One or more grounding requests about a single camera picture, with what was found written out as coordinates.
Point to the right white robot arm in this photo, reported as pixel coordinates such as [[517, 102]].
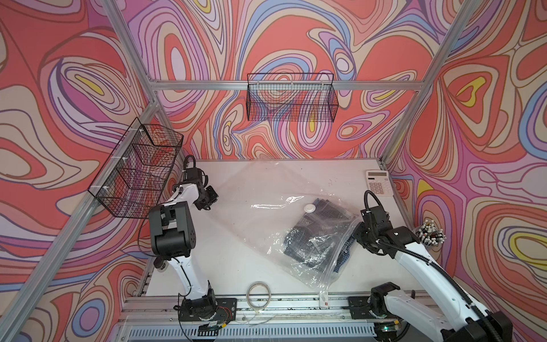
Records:
[[460, 317]]

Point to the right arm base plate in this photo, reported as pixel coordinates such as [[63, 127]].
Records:
[[365, 307]]

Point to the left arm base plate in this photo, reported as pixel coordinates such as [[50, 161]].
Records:
[[222, 311]]

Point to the back black wire basket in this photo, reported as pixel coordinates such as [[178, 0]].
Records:
[[291, 97]]

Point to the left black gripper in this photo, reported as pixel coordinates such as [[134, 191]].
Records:
[[213, 197]]

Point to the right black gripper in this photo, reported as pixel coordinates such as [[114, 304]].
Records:
[[357, 233]]

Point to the aluminium frame rail front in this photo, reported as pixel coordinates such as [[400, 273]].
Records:
[[288, 317]]

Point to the white bag valve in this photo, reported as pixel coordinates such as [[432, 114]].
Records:
[[310, 208]]

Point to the grey plaid shirt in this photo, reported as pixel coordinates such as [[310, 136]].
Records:
[[297, 245]]

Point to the cup of pens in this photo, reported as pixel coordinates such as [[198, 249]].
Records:
[[430, 234]]

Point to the blue checked shirt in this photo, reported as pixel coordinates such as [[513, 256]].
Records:
[[342, 256]]

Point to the black wire basket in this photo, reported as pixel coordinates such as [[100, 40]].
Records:
[[291, 97], [137, 171]]

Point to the left black wire basket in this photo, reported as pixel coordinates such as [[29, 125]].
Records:
[[137, 171]]

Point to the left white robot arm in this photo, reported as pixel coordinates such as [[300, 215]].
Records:
[[173, 237]]

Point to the clear plastic vacuum bag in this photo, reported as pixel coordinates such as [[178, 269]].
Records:
[[261, 203]]

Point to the white pink calculator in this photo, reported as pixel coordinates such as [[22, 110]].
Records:
[[378, 181]]

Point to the small white tag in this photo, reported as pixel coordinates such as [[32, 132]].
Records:
[[323, 299]]

